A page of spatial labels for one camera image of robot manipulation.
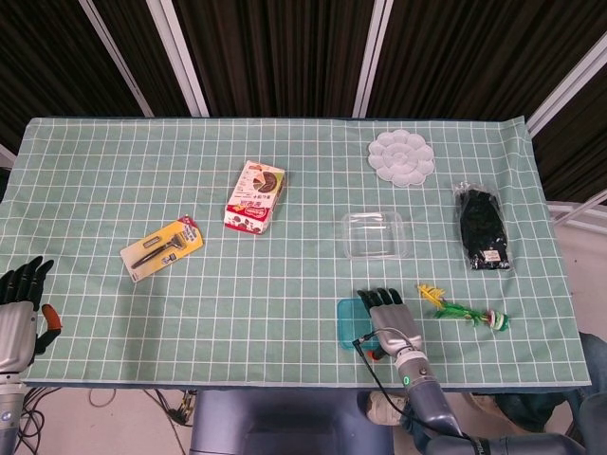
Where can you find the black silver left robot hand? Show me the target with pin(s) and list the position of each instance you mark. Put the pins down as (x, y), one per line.
(16, 327)

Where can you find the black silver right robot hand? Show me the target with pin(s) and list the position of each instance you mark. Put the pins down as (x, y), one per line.
(393, 327)

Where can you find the blue plastic lid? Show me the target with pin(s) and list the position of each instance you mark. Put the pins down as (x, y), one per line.
(353, 322)

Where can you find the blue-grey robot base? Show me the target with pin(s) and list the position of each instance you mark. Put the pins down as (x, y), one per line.
(289, 422)

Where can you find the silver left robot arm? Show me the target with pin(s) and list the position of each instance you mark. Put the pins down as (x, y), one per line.
(9, 412)

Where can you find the clear plastic container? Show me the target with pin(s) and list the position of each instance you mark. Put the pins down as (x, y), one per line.
(374, 235)

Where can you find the red white cookie box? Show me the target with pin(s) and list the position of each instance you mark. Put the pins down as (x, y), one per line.
(253, 199)

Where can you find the yellow green feather toy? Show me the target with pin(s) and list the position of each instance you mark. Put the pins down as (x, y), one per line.
(457, 312)

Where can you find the green white grid tablecloth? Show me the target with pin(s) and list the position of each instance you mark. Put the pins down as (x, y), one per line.
(265, 294)

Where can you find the black gloves in plastic bag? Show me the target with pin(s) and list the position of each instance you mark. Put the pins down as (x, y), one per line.
(483, 227)

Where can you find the yellow carded razor pack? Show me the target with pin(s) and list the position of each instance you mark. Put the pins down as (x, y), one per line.
(161, 249)

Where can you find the blue jeans leg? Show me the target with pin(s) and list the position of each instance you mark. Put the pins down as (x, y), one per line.
(536, 410)

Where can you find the white flower-shaped paint palette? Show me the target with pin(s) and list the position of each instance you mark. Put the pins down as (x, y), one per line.
(401, 158)

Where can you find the white metal rack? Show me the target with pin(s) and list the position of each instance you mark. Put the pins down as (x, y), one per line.
(578, 213)

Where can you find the dark pleated curtain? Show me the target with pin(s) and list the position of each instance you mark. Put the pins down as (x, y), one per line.
(284, 52)

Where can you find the white metal frame post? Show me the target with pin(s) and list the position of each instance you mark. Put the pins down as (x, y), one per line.
(566, 83)
(178, 57)
(372, 57)
(116, 57)

